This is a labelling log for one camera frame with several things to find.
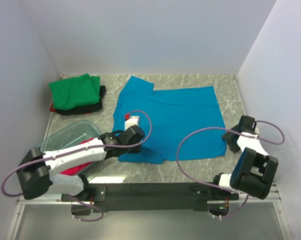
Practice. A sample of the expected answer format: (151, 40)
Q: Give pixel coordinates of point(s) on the blue t-shirt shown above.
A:
(184, 124)

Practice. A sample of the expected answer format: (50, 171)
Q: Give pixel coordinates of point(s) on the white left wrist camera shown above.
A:
(131, 120)

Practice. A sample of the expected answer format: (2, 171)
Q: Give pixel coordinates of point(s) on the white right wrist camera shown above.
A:
(256, 131)

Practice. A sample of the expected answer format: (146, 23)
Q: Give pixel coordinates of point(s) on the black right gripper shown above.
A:
(234, 148)

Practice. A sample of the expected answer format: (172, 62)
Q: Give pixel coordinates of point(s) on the red folded t-shirt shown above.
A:
(52, 109)

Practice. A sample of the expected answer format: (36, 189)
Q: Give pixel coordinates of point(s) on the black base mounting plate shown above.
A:
(155, 196)

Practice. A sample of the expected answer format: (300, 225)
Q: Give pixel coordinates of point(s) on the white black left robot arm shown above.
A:
(42, 172)

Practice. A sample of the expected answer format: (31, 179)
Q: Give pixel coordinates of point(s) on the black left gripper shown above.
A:
(135, 150)

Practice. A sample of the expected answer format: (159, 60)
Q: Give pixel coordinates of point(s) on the clear plastic bin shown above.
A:
(75, 134)

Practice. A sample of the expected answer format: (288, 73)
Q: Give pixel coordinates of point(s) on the crimson crumpled t-shirt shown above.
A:
(71, 163)

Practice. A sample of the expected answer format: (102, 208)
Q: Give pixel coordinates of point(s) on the black folded t-shirt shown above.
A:
(85, 109)

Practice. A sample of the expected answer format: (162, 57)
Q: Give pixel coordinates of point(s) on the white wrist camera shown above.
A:
(131, 120)
(256, 131)

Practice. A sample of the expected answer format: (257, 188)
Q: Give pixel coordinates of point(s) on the green folded t-shirt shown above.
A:
(74, 92)

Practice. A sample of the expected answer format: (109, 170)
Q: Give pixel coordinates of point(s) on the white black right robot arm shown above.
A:
(255, 170)

